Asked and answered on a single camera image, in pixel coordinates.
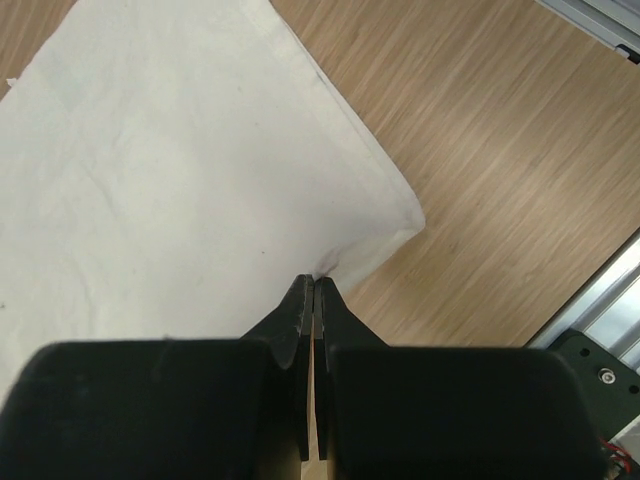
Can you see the white t-shirt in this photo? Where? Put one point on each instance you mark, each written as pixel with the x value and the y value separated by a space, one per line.
pixel 169 167

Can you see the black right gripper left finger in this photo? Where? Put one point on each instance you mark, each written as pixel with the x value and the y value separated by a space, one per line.
pixel 167 409

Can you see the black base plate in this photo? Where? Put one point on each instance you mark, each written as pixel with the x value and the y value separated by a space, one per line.
pixel 610 387

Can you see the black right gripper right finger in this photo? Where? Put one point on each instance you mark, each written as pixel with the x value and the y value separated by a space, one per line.
pixel 396 412

